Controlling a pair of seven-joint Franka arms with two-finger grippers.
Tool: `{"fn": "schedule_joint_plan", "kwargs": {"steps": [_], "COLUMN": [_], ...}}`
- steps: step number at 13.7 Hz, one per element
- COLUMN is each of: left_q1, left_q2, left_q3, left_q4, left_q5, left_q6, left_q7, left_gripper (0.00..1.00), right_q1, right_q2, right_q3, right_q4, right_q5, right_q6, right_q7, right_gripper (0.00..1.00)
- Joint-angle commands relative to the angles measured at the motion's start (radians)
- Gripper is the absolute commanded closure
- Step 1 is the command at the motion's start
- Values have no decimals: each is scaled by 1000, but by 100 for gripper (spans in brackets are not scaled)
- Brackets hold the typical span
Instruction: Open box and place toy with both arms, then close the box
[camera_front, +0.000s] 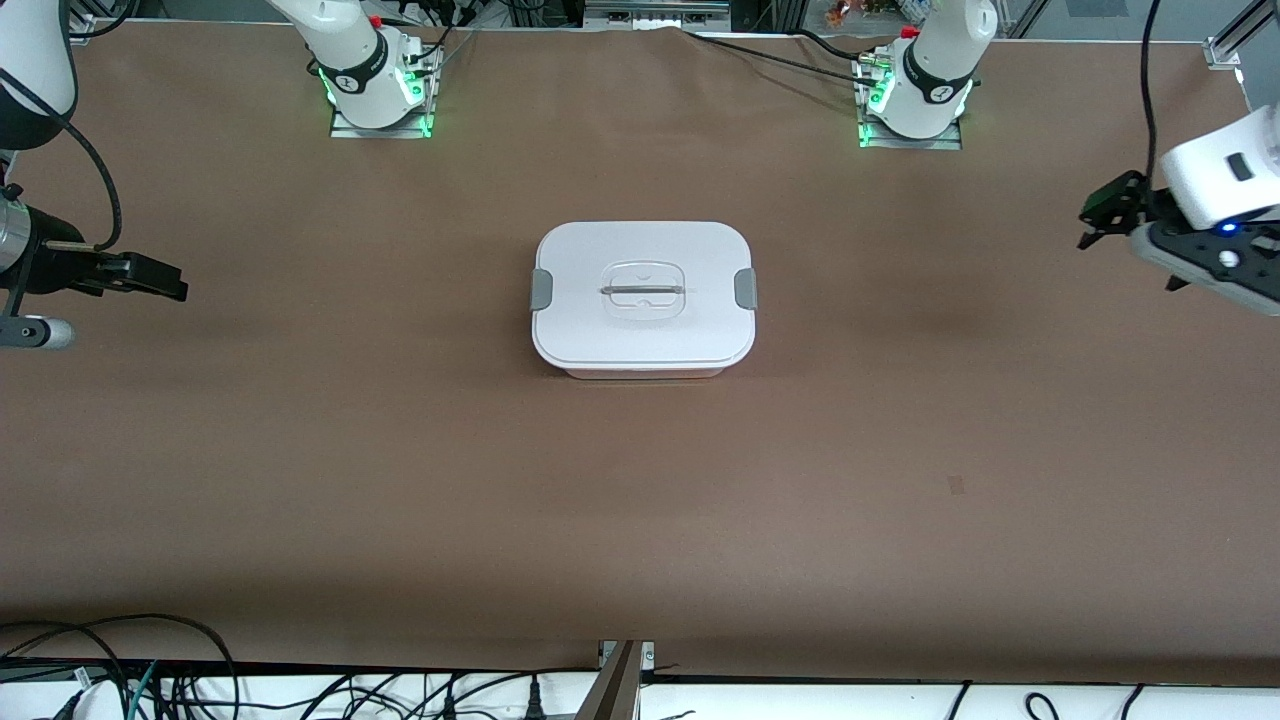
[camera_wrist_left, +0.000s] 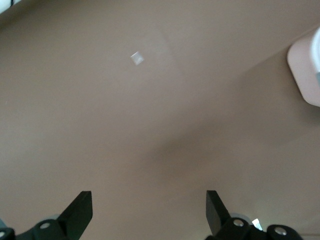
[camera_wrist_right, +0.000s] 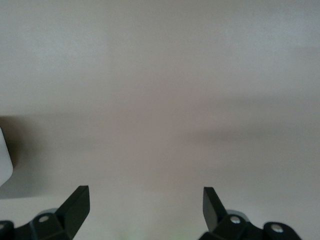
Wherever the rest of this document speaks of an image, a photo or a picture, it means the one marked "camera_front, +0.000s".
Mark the aluminium profile post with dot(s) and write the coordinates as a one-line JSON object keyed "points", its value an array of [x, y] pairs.
{"points": [[615, 690]]}

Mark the colourful background items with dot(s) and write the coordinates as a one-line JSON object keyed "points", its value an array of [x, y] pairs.
{"points": [[880, 10]]}

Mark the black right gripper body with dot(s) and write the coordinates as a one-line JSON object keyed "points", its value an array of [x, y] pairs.
{"points": [[50, 263]]}

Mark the aluminium frame corner bracket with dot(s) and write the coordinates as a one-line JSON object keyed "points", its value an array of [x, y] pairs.
{"points": [[1225, 48], [80, 36]]}

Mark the brown table cover sheet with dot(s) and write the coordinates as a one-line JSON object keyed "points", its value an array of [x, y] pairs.
{"points": [[640, 520]]}

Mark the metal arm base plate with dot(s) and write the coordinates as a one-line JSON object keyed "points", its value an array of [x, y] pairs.
{"points": [[380, 132], [930, 143]]}

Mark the aluminium frame bar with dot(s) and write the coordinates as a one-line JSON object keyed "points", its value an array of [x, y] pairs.
{"points": [[650, 10]]}

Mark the white box lid grey clips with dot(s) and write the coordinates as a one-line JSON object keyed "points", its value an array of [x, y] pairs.
{"points": [[600, 340]]}

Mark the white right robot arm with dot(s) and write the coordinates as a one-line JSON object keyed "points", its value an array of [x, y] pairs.
{"points": [[350, 60]]}

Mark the white bench board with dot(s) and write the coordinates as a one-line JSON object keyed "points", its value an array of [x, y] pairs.
{"points": [[800, 705]]}

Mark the pink translucent plastic box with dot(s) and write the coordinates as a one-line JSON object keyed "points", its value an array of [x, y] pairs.
{"points": [[640, 373]]}

